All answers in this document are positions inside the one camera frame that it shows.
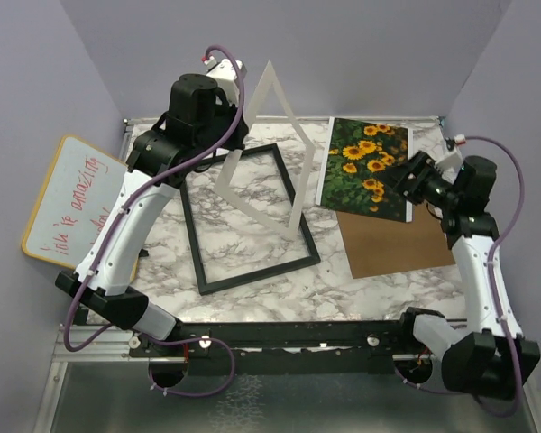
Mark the sunflower photo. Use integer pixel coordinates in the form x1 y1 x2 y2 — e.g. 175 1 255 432
315 117 413 223

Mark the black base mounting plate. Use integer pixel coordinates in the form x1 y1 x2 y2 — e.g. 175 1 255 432
130 320 425 376

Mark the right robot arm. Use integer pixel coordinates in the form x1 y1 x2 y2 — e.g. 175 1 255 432
375 152 540 401

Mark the yellow rimmed whiteboard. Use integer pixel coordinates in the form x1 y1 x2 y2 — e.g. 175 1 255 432
22 134 126 269

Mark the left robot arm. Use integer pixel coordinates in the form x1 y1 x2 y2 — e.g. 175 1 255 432
55 72 248 356

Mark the brown backing board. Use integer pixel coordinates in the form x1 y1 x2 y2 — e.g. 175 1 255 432
336 207 454 279

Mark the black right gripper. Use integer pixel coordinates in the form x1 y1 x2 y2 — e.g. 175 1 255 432
372 150 461 210

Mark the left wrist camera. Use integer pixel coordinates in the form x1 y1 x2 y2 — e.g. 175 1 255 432
202 55 246 105

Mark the black picture frame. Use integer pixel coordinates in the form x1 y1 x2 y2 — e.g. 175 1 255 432
179 143 322 297

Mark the aluminium rail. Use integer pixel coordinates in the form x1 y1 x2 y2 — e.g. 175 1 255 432
51 320 533 362

